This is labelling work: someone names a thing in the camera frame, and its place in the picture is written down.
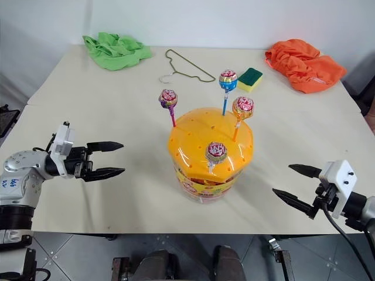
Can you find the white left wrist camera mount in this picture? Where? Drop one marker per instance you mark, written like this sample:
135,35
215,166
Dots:
62,143

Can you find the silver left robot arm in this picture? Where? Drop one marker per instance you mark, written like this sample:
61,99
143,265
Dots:
20,181

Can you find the black table leg bracket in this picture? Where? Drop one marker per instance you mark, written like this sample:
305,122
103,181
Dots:
282,259
120,268

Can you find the black crate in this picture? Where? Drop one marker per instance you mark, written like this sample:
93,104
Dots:
6,118

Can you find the red wrapped lollipop white stick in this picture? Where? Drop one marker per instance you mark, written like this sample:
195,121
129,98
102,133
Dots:
216,152

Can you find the orange crumpled cloth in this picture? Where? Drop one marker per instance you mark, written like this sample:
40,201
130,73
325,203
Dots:
304,65

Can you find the dark chair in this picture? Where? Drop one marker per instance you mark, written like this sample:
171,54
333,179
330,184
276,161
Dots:
361,85

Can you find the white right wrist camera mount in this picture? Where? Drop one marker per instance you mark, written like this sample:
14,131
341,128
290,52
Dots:
340,181

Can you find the purple wrapped lollipop pink stick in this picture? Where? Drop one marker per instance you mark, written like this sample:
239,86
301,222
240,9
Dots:
169,103

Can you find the yellow lollipop display tub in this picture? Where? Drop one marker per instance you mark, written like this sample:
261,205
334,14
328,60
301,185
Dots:
211,158

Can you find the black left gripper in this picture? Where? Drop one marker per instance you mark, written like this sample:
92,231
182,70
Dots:
78,162

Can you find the yellow green sponge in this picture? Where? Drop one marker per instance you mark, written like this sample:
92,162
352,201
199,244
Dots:
250,80

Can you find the dark rounded robot foot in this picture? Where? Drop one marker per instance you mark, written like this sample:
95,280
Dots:
155,265
230,263

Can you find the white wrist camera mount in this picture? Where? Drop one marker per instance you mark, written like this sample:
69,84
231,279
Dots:
62,143
340,181

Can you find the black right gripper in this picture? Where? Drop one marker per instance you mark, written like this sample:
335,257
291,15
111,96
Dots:
324,197

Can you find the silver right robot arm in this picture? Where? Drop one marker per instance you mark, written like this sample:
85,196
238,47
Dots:
363,210

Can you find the green crumpled cloth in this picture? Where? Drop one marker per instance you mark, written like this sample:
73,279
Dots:
117,51

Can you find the blue wrapped lollipop blue stick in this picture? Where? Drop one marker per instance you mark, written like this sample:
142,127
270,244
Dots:
227,85

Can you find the orange wrapped lollipop orange stick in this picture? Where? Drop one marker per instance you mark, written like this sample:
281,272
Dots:
242,109

